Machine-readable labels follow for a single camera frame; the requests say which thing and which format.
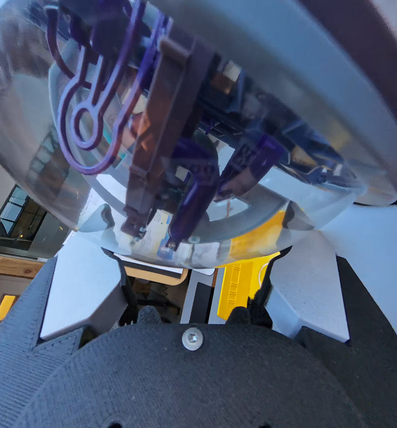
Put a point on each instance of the clear maze ball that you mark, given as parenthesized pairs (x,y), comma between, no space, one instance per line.
(185,160)

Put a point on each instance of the dark glass window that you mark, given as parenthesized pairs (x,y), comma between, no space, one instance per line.
(17,224)

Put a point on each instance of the yellow plastic box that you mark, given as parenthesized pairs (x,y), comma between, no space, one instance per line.
(235,287)

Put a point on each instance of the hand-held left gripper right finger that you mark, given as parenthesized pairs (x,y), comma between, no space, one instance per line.
(312,287)

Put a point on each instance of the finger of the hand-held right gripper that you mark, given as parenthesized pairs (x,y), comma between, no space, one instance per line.
(285,50)

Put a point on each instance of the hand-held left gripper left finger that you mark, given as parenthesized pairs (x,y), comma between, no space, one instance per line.
(78,287)

